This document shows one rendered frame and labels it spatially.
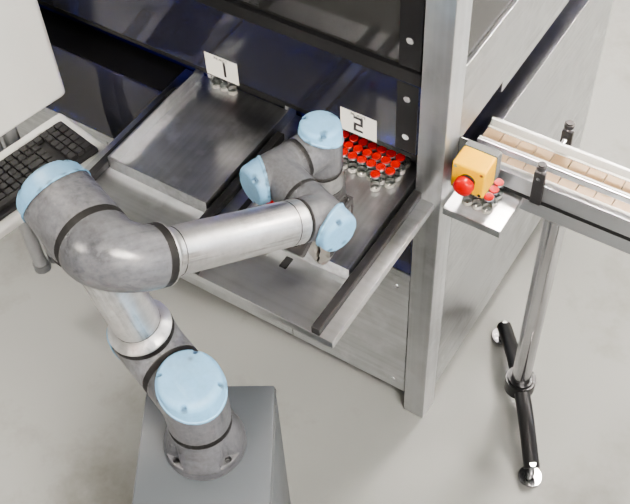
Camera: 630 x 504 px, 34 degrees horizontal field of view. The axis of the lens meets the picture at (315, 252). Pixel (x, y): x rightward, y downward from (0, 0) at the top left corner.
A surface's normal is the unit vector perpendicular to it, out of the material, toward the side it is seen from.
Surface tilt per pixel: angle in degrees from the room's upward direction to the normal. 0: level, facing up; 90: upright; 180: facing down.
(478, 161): 0
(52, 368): 0
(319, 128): 1
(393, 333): 90
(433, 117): 90
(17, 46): 90
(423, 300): 90
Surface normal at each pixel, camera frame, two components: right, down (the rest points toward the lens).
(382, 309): -0.53, 0.68
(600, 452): -0.04, -0.62
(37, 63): 0.72, 0.52
